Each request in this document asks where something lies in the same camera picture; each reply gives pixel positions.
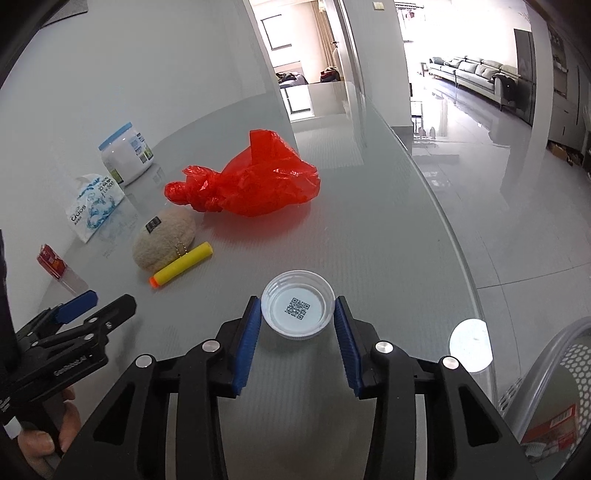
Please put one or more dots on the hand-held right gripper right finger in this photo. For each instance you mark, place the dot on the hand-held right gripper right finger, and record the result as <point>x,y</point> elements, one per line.
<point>347,346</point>

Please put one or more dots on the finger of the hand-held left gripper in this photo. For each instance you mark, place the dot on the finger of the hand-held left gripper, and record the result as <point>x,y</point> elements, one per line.
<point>113,314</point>
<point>76,304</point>

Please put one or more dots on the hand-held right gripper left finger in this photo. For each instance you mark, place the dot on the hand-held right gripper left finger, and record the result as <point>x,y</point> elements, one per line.
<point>244,346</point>

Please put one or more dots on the white plastic lid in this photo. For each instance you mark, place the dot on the white plastic lid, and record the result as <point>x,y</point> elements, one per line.
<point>298,286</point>

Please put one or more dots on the grey perforated basket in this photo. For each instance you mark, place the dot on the grey perforated basket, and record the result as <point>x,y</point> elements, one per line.
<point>545,369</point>

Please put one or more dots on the red white toothpaste box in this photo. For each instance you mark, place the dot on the red white toothpaste box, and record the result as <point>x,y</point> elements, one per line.
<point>549,429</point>

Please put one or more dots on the person's left hand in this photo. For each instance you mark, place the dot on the person's left hand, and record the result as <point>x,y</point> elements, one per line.
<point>69,415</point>

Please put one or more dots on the small red can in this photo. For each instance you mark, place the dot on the small red can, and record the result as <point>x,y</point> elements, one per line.
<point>51,261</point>

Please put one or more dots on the beige plush pouch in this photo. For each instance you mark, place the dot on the beige plush pouch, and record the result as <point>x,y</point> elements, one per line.
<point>157,244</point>

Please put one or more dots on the yellow foam dart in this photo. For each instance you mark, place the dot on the yellow foam dart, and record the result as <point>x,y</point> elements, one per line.
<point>184,265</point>

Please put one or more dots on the white blue tissue pack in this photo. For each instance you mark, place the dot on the white blue tissue pack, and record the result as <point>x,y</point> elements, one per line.
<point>94,207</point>

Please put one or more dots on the white jar with blue lid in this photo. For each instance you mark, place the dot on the white jar with blue lid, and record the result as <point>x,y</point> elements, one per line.
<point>124,157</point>

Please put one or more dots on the red plastic bag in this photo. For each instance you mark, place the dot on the red plastic bag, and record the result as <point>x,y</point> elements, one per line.
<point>263,180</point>

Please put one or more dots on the bed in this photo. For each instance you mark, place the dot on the bed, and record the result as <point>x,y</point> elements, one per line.
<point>291,79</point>

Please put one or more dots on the cardboard box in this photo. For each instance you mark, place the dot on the cardboard box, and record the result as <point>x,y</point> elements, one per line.
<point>557,151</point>

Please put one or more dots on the white door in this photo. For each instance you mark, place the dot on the white door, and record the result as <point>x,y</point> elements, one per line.
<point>351,55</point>

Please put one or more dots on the grey sofa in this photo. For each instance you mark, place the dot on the grey sofa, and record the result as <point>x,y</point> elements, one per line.
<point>475,74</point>

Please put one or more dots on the beige curtain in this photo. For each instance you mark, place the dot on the beige curtain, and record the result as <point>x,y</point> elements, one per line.
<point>323,32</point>

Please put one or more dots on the tall shelf cabinet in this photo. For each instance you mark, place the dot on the tall shelf cabinet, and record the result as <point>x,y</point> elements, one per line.
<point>565,101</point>

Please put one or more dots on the ceiling drying rack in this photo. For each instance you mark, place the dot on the ceiling drying rack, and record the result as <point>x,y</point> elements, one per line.
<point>408,6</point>

